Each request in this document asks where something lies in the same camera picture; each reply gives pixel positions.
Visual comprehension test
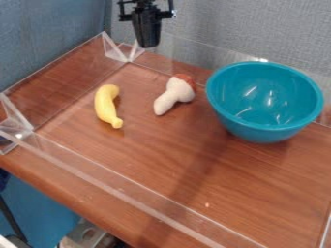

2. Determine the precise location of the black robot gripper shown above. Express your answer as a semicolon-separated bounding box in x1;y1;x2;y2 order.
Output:
118;0;177;47

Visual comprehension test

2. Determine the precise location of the white mushroom with red cap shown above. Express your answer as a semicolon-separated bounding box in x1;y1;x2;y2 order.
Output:
154;74;197;115

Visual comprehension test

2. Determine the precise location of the blue plastic bowl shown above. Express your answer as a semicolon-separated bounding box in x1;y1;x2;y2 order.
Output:
206;61;325;143

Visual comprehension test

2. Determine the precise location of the yellow toy banana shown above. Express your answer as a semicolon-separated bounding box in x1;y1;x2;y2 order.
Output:
95;84;123;129

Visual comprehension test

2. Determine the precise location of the black stand leg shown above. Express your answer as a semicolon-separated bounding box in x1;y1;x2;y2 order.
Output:
0;195;27;242

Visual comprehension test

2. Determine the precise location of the clear acrylic barrier frame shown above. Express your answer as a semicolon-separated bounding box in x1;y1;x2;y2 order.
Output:
0;34;331;248

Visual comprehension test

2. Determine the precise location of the grey metal bracket under table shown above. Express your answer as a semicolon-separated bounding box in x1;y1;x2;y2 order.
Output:
58;219;115;248

